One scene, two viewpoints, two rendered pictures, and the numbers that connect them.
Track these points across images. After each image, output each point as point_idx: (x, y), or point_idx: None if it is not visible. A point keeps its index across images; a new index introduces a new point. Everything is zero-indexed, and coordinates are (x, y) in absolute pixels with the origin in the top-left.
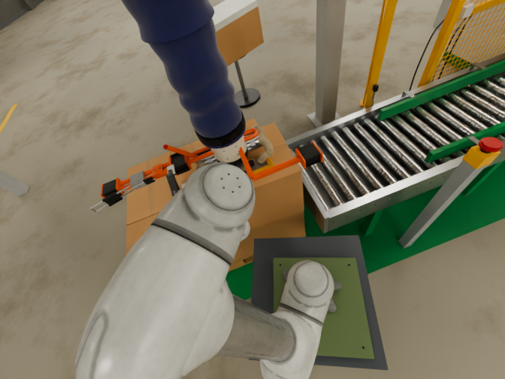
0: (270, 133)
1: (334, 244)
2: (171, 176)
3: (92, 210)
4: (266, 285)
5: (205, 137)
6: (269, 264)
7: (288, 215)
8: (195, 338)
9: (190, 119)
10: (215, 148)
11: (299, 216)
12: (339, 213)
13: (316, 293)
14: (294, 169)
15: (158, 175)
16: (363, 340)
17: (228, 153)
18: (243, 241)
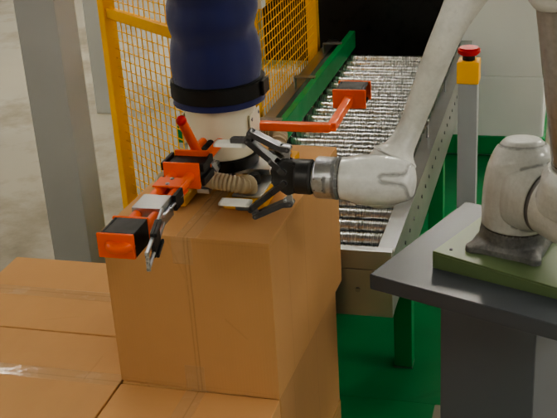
0: None
1: (458, 219)
2: (257, 130)
3: (148, 259)
4: (467, 284)
5: (237, 86)
6: (433, 273)
7: (332, 294)
8: None
9: (207, 58)
10: (249, 106)
11: (333, 313)
12: (394, 242)
13: (543, 141)
14: (326, 150)
15: (183, 187)
16: None
17: (254, 127)
18: (299, 404)
